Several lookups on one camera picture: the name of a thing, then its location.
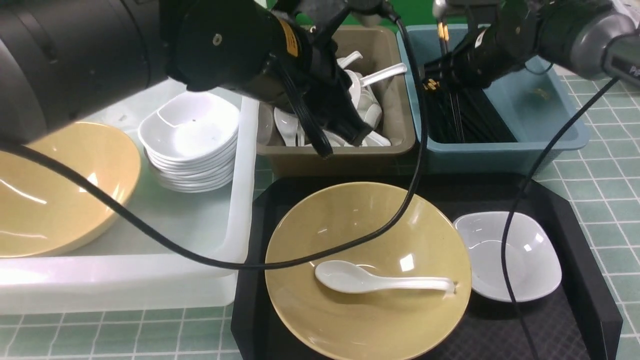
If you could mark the stack of white dishes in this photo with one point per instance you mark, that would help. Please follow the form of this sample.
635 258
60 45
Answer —
191 142

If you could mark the bundle of black chopsticks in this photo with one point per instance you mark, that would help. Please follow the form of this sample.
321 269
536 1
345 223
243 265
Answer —
463 116

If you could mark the yellow noodle bowl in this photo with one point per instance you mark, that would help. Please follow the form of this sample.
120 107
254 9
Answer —
396 324

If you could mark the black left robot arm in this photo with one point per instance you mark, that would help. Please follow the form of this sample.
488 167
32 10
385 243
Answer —
64 60

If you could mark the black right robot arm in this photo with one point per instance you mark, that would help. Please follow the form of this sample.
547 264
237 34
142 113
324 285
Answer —
589 38

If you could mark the white ceramic soup spoon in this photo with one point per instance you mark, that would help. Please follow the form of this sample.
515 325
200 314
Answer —
346 277

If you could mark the pile of white spoons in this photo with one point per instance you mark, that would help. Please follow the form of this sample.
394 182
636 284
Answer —
279 125

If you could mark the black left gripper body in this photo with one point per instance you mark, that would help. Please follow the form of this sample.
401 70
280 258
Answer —
317 90

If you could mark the translucent white plastic tub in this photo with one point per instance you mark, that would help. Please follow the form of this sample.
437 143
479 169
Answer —
125 270

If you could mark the blue plastic chopstick bin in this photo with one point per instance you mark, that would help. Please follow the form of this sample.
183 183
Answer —
533 107

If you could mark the white square side dish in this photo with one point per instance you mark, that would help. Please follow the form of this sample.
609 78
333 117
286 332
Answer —
533 266

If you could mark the brown plastic spoon bin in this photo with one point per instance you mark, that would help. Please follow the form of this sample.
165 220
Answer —
380 50

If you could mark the yellow bowl in tub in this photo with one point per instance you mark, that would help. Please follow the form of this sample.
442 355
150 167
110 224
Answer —
43 213

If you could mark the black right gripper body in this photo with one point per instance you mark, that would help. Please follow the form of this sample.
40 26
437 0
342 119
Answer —
475 63

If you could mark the black chopstick gold tip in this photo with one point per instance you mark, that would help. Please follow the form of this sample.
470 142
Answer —
443 36

